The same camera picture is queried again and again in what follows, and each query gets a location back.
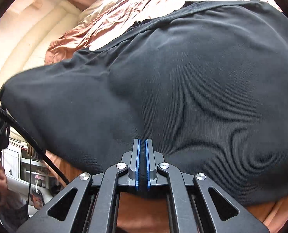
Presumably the black long-sleeve sweater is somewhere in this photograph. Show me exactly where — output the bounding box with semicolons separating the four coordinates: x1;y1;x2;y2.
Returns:
0;0;288;205

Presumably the smartphone with lit screen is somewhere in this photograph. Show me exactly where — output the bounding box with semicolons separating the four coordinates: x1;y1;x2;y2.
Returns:
31;189;44;210

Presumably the cream padded headboard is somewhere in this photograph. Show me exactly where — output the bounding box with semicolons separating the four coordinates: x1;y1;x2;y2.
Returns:
0;0;81;88

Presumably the brown terry bed blanket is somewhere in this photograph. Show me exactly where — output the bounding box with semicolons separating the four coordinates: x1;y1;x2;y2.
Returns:
45;0;276;232

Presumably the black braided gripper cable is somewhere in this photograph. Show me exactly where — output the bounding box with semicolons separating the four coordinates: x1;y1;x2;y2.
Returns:
0;101;71;186

